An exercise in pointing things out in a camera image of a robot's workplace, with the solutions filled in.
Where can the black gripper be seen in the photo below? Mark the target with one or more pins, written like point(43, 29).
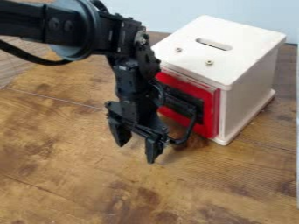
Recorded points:
point(134, 115)

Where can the red drawer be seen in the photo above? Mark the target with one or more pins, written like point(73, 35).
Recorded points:
point(198, 95)

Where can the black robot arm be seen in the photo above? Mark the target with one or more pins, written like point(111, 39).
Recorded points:
point(79, 28)

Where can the white wooden cabinet box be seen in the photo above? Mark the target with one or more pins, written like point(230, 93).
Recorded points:
point(222, 62)

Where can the black metal drawer handle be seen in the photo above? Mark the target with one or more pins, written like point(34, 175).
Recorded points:
point(185, 107)

